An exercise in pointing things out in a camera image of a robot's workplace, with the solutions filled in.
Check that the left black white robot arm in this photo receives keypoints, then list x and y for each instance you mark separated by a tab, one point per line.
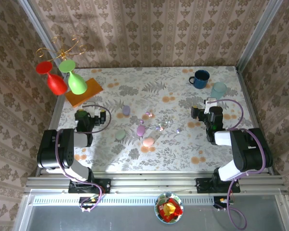
62	149

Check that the orange wooden board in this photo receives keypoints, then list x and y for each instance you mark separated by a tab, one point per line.
91	92

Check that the green earbud charging case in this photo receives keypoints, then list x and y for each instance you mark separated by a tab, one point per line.
120	135

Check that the floral patterned tablecloth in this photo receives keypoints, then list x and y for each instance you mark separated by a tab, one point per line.
159	158

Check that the purple earbud charging case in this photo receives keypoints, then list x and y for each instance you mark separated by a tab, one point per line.
140	130

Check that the grey metal bench panel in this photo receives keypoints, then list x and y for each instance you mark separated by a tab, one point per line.
110	219

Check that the long aluminium base rail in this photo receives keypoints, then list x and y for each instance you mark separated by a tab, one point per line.
147	185

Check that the teal translucent tumbler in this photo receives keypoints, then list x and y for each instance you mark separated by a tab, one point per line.
218	91

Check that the pink earbud charging case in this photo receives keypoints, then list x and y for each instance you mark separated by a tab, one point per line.
148	142

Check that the green plastic wine glass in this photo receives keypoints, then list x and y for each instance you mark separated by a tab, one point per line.
77	84

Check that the lavender earbud charging case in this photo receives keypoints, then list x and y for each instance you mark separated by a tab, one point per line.
126	110

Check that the dark blue mug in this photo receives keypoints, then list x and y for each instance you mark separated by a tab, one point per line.
202	83

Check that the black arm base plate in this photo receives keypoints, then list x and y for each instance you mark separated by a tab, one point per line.
202	185
103	185

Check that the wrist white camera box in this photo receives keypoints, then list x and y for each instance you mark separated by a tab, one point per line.
93	111
208	107

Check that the floral rimmed plate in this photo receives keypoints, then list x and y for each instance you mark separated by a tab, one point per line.
161	196

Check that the red snack wrapper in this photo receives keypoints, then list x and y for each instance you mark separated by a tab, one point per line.
177	211

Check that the aluminium frame post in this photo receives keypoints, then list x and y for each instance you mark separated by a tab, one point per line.
264	24
34	21

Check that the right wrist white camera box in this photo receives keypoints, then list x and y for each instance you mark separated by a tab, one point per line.
208	107

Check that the yellow wrapped candy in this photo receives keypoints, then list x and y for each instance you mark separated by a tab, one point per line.
169	207

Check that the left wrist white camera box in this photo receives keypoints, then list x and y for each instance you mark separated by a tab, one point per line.
93	111

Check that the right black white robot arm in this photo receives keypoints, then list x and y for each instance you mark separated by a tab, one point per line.
248	151

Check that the red plastic wine glass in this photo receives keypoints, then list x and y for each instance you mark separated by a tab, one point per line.
56	84

